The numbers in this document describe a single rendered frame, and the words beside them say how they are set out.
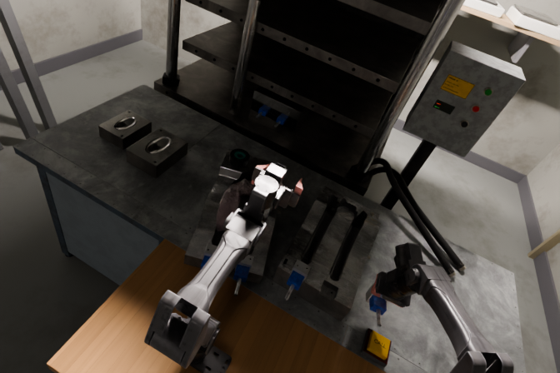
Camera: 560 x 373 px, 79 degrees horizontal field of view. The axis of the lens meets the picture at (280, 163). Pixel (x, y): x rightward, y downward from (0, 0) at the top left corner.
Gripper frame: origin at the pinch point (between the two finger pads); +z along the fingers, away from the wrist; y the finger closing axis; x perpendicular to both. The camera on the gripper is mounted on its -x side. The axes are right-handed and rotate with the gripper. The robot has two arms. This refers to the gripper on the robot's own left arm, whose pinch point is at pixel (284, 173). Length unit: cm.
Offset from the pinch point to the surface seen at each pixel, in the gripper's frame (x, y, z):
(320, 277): 30.9, -23.2, -2.7
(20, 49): 58, 197, 61
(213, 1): -11, 75, 77
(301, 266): 28.2, -16.1, -4.6
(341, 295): 30.9, -31.3, -5.0
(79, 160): 40, 79, -2
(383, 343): 36, -49, -9
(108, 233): 70, 63, -6
